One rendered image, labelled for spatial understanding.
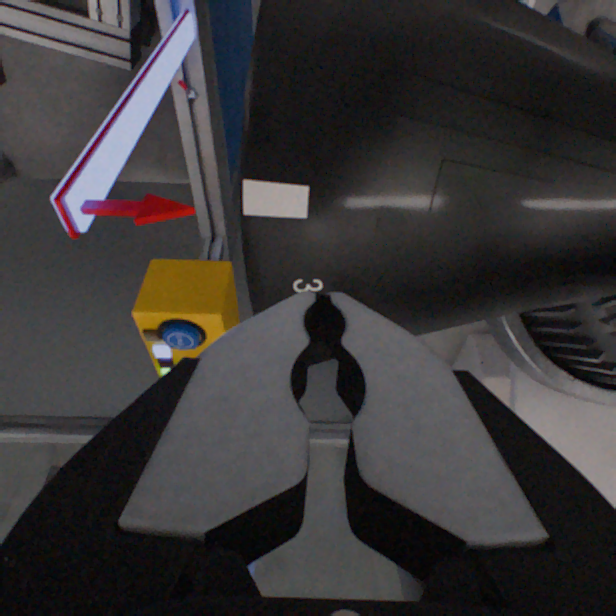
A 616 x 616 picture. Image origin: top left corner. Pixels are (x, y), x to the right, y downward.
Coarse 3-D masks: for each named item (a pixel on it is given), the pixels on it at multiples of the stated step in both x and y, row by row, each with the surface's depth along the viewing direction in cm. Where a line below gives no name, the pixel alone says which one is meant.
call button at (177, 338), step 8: (168, 328) 46; (176, 328) 46; (184, 328) 46; (192, 328) 46; (168, 336) 46; (176, 336) 46; (184, 336) 46; (192, 336) 46; (168, 344) 47; (176, 344) 47; (184, 344) 47; (192, 344) 47
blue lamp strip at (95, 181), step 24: (192, 24) 42; (168, 48) 35; (168, 72) 35; (144, 96) 30; (120, 120) 26; (144, 120) 30; (120, 144) 26; (96, 168) 23; (120, 168) 26; (72, 192) 21; (96, 192) 23
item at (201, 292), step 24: (168, 264) 50; (192, 264) 50; (216, 264) 50; (144, 288) 47; (168, 288) 47; (192, 288) 48; (216, 288) 48; (144, 312) 45; (168, 312) 45; (192, 312) 45; (216, 312) 45; (216, 336) 48
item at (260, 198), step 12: (252, 192) 20; (264, 192) 20; (276, 192) 20; (288, 192) 20; (300, 192) 20; (252, 204) 21; (264, 204) 21; (276, 204) 21; (288, 204) 21; (300, 204) 21; (288, 216) 21; (300, 216) 21
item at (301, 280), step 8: (288, 272) 23; (296, 272) 23; (304, 272) 23; (312, 272) 23; (320, 272) 23; (328, 272) 23; (288, 280) 23; (296, 280) 23; (304, 280) 23; (312, 280) 23; (320, 280) 23; (328, 280) 23; (288, 288) 23; (296, 288) 23; (304, 288) 23; (312, 288) 23; (320, 288) 23; (328, 288) 23; (288, 296) 24
